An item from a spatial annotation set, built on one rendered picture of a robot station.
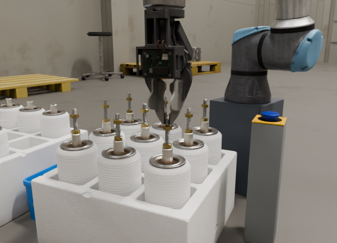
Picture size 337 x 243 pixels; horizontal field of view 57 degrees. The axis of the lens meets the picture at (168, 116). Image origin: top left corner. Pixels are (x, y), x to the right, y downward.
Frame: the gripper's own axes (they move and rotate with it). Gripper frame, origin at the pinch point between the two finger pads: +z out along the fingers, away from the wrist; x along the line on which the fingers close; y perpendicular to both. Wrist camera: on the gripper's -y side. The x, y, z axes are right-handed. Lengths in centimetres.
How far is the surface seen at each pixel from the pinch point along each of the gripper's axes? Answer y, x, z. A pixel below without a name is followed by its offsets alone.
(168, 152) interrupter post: 1.6, 0.4, 7.0
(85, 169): 0.7, -19.7, 13.7
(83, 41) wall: -328, -231, -13
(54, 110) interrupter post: -28, -50, 8
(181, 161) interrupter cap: 0.1, 2.7, 9.1
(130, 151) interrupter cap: -1.6, -9.4, 9.0
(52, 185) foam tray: 5.0, -25.5, 16.4
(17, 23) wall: -247, -266, -35
